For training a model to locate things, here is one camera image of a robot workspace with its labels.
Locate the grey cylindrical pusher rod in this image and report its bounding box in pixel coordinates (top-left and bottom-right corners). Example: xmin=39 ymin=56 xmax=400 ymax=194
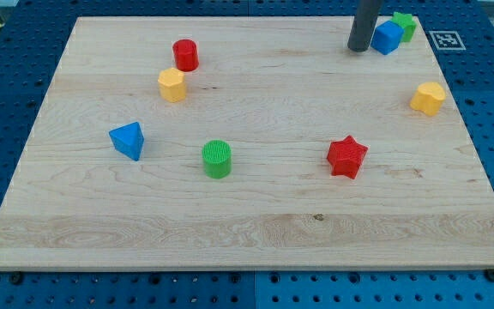
xmin=347 ymin=0 xmax=384 ymax=52

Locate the black bolt front left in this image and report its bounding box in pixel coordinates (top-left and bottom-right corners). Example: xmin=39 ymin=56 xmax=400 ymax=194
xmin=9 ymin=271 xmax=24 ymax=286

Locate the red star block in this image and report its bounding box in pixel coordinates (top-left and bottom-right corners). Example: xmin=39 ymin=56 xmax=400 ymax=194
xmin=327 ymin=136 xmax=369 ymax=179

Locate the blue triangle block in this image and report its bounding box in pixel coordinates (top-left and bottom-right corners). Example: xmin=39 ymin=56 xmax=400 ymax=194
xmin=109 ymin=122 xmax=144 ymax=161

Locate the blue cube block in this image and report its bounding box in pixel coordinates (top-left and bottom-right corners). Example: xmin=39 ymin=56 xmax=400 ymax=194
xmin=370 ymin=21 xmax=404 ymax=55

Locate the green star block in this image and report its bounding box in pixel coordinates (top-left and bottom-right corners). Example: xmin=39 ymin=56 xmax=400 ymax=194
xmin=391 ymin=11 xmax=417 ymax=43

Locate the yellow hexagon block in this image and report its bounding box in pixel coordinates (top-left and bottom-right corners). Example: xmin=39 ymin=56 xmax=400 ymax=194
xmin=158 ymin=68 xmax=187 ymax=103

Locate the green cylinder block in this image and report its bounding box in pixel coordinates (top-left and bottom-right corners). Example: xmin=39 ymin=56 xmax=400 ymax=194
xmin=202 ymin=140 xmax=232 ymax=179

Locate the white fiducial marker tag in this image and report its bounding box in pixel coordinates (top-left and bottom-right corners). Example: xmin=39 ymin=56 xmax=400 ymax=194
xmin=429 ymin=30 xmax=466 ymax=51

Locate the light wooden board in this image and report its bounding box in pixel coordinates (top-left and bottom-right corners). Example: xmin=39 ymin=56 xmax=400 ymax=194
xmin=0 ymin=16 xmax=494 ymax=272

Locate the black bolt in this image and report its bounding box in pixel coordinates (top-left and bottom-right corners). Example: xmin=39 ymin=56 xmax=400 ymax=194
xmin=9 ymin=271 xmax=24 ymax=286
xmin=484 ymin=269 xmax=494 ymax=282

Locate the red cylinder block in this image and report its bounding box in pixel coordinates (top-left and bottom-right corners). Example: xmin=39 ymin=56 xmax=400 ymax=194
xmin=172 ymin=39 xmax=199 ymax=72

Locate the yellow heart block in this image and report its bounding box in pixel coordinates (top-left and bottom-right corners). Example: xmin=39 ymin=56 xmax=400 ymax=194
xmin=409 ymin=82 xmax=446 ymax=116

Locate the black bolt front right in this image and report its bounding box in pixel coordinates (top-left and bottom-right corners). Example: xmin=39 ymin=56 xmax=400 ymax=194
xmin=484 ymin=269 xmax=494 ymax=282

